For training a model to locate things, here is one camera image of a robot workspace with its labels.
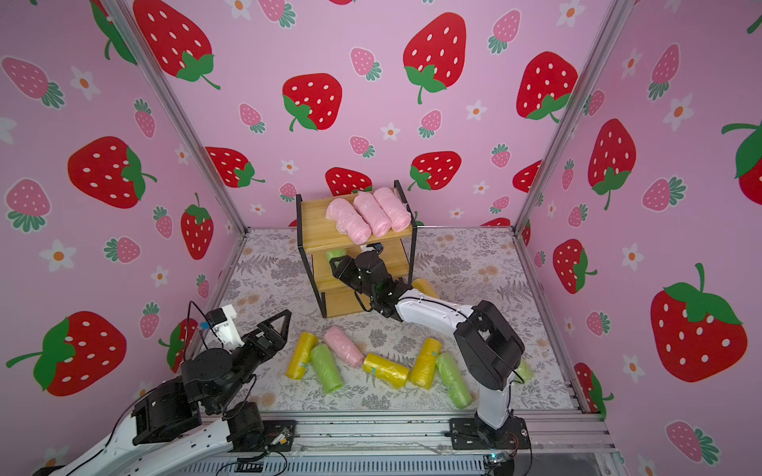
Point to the pink trash bag roll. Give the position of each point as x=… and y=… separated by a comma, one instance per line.
x=394, y=208
x=372, y=213
x=348, y=221
x=343, y=347

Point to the yellow trash bag roll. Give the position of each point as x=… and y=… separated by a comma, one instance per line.
x=301, y=357
x=425, y=289
x=423, y=373
x=388, y=371

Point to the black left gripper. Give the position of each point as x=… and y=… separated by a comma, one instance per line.
x=271, y=343

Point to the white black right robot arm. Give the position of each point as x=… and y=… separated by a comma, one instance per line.
x=491, y=348

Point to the aluminium frame rail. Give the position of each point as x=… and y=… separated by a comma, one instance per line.
x=403, y=443

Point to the three-tier wooden shelf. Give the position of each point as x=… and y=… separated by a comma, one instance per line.
x=317, y=238

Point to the left aluminium corner post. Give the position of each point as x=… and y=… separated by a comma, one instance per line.
x=171, y=48

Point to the green trash bag roll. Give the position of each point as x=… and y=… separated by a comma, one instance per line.
x=452, y=378
x=524, y=373
x=335, y=254
x=326, y=369

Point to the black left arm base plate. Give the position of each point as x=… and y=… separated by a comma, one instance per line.
x=273, y=435

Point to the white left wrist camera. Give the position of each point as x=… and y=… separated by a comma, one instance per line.
x=221, y=322

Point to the right aluminium corner post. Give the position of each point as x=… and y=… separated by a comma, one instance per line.
x=607, y=36

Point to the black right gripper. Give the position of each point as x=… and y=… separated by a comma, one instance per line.
x=351, y=272

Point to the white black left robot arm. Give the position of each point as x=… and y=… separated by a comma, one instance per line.
x=193, y=416

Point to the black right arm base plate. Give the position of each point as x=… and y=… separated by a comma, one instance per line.
x=473, y=434

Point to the aluminium corner post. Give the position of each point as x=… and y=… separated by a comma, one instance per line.
x=171, y=48
x=607, y=36

